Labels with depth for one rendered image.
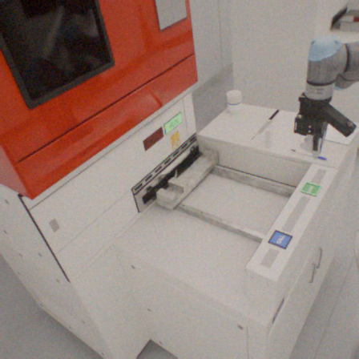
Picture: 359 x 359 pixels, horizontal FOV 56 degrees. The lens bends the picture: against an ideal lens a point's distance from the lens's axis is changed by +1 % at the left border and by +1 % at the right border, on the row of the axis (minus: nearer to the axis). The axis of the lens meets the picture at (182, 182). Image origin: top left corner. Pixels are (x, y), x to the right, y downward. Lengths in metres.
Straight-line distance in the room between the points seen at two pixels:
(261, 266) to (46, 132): 0.68
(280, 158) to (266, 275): 0.58
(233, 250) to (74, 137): 0.65
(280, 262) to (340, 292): 1.18
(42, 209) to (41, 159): 0.18
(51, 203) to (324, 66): 0.85
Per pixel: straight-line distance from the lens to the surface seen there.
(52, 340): 2.22
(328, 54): 0.98
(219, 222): 1.27
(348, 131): 1.05
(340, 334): 2.03
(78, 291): 1.31
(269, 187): 1.42
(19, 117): 0.90
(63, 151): 0.98
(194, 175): 1.45
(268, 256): 1.02
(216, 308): 1.15
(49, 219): 1.09
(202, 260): 1.20
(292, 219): 1.13
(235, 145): 1.47
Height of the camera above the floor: 1.76
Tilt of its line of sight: 38 degrees down
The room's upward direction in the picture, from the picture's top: 10 degrees counter-clockwise
